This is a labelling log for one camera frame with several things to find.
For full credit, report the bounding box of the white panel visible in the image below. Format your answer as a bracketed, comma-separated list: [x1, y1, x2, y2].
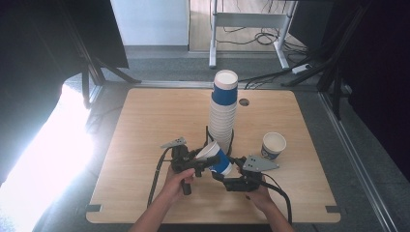
[109, 0, 190, 47]

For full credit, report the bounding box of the white power strip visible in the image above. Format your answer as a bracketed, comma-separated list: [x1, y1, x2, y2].
[291, 63, 313, 74]

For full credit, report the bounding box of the black wire cup holder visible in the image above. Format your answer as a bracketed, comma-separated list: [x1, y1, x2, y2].
[203, 125, 236, 157]

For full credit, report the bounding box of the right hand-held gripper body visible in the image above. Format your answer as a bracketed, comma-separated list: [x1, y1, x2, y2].
[221, 155, 280, 193]

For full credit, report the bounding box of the person's left hand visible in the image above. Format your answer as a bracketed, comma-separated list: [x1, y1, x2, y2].
[161, 167, 196, 206]

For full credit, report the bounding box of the black metal stand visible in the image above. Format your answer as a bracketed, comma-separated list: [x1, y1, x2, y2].
[280, 0, 376, 121]

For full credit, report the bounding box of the black tripod stand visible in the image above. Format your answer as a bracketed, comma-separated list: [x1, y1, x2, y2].
[62, 0, 143, 110]

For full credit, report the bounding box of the dark curtain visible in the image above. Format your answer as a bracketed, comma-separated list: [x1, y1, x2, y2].
[322, 0, 410, 183]
[0, 0, 130, 187]

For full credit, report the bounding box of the white metal desk frame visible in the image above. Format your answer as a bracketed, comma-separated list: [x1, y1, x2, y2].
[208, 0, 298, 71]

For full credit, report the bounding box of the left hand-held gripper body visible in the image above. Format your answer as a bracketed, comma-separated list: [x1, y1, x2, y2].
[160, 136, 203, 196]

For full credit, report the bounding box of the metal floor rail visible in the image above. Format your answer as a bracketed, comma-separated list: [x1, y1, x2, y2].
[317, 91, 400, 232]

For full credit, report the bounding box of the stack of white paper cups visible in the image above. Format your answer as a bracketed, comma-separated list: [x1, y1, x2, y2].
[207, 70, 240, 155]

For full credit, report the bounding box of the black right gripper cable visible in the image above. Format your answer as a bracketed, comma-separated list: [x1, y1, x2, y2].
[260, 180, 293, 225]

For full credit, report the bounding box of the tangle of black floor cables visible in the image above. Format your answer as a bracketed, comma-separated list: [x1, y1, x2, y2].
[215, 0, 312, 56]

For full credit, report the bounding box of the blue banded paper cup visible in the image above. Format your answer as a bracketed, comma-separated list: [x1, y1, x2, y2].
[260, 130, 288, 161]
[194, 140, 234, 177]

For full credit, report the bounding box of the person's right hand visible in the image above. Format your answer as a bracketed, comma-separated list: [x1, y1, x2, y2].
[246, 182, 276, 214]

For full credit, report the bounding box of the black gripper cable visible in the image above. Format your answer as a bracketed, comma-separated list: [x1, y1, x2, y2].
[260, 180, 293, 225]
[146, 151, 174, 209]

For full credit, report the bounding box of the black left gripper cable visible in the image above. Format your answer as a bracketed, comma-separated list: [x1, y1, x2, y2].
[146, 151, 174, 209]

